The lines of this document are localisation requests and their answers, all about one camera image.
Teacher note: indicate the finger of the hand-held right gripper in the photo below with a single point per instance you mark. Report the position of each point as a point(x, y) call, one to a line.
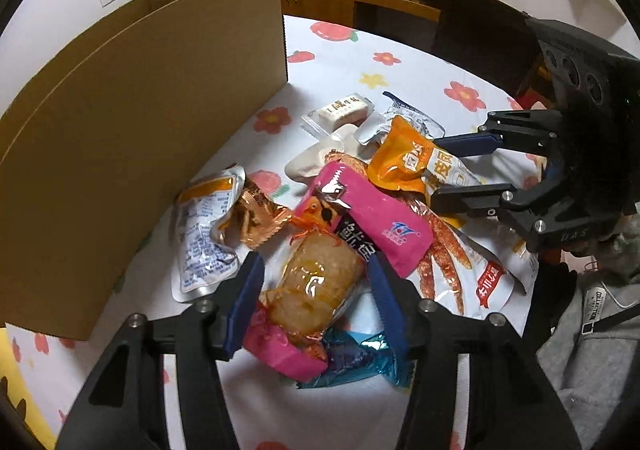
point(472, 142)
point(465, 200)

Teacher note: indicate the floral printed blanket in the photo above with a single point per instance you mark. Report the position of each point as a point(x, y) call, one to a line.
point(350, 54)

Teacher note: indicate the blue foil snack packet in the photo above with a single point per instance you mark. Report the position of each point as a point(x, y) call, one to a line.
point(360, 357)

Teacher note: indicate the silver packet with blue print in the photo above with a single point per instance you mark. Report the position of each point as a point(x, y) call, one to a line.
point(405, 115)

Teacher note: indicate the large pink snack packet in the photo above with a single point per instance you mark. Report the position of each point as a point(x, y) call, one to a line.
point(380, 215)

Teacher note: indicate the silver foil snack packet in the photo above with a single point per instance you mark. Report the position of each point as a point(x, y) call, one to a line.
point(200, 240)

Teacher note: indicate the cream snack packet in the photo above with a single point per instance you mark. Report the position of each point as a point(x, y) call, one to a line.
point(320, 154)

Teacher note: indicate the clear packet of brown food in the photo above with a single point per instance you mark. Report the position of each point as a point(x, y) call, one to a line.
point(315, 285)

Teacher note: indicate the orange snack packet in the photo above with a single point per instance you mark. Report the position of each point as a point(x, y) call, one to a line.
point(400, 154)

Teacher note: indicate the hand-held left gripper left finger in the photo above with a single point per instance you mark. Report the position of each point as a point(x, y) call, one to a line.
point(247, 300)

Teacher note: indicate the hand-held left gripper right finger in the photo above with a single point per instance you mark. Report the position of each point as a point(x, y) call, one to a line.
point(387, 300)

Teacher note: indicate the grey hooded sweatshirt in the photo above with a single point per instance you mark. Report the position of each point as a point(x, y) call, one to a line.
point(590, 345)

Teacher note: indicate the white bar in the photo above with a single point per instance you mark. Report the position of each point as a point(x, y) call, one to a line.
point(342, 110)

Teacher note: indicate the copper foil snack wrapper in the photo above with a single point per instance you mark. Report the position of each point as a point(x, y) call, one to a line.
point(255, 220)

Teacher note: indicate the brown cardboard box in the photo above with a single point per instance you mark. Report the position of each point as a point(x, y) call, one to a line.
point(125, 129)

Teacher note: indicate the white bag with crab-stick print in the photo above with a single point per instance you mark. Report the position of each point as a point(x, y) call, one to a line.
point(480, 275)

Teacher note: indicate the small pink snack packet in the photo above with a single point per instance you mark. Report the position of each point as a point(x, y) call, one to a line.
point(280, 347)

